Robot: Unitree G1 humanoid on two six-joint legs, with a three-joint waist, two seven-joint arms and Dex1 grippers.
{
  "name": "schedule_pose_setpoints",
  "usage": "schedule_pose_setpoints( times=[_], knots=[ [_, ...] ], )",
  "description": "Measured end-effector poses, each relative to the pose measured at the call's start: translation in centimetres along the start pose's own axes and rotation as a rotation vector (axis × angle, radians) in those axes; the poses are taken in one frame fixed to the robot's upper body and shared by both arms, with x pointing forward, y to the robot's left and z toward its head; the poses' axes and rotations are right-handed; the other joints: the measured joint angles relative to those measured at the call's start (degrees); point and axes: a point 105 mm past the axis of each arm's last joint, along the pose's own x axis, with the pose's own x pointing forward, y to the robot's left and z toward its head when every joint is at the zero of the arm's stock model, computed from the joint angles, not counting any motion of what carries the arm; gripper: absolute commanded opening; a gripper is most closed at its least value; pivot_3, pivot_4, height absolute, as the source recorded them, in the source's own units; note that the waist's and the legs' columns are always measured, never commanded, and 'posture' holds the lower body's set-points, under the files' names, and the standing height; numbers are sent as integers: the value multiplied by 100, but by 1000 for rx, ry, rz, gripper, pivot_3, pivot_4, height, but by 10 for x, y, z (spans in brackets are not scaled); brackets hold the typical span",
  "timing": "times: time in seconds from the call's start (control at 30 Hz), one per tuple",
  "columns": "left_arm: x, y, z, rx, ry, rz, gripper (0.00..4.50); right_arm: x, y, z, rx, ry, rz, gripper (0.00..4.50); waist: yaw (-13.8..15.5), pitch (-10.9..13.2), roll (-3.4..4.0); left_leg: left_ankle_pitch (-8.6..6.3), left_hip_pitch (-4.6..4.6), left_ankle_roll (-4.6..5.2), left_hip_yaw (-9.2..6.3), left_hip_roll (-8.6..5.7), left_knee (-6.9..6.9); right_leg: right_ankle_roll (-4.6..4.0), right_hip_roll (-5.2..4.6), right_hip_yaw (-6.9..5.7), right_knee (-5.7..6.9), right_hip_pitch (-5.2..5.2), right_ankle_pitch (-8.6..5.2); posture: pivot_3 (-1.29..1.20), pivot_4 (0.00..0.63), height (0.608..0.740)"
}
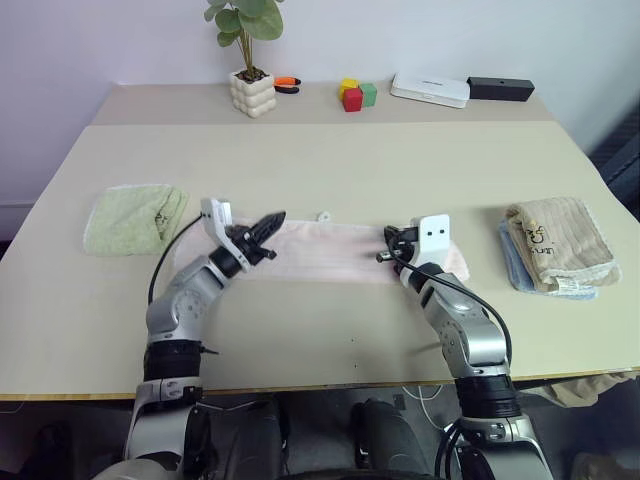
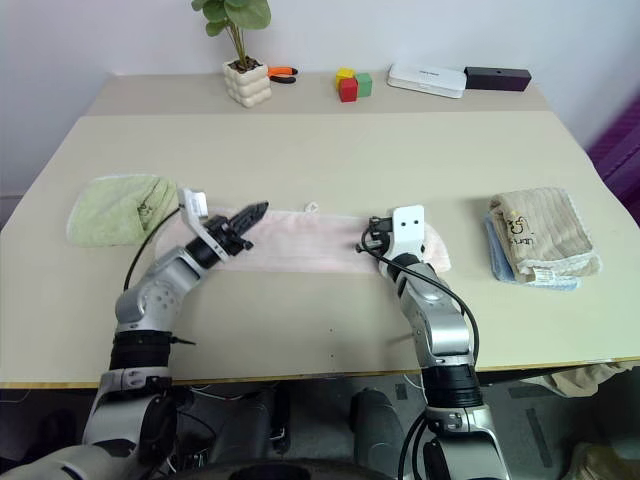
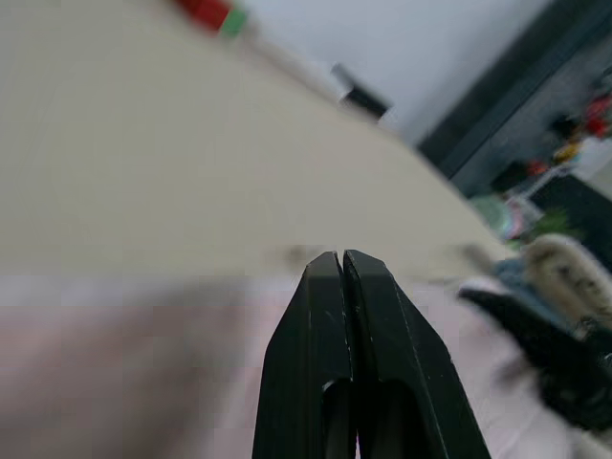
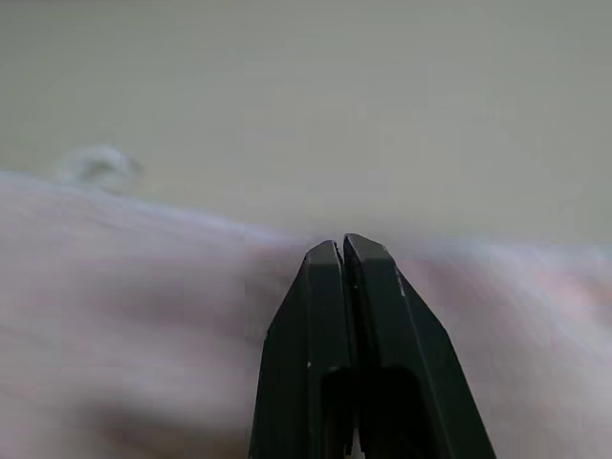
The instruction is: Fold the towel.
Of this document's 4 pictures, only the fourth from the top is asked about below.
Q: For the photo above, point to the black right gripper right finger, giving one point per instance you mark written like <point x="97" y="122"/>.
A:
<point x="406" y="344"/>

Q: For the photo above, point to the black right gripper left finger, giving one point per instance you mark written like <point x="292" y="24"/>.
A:
<point x="299" y="344"/>

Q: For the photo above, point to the pale pink towel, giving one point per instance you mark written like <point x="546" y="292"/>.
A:
<point x="134" y="306"/>

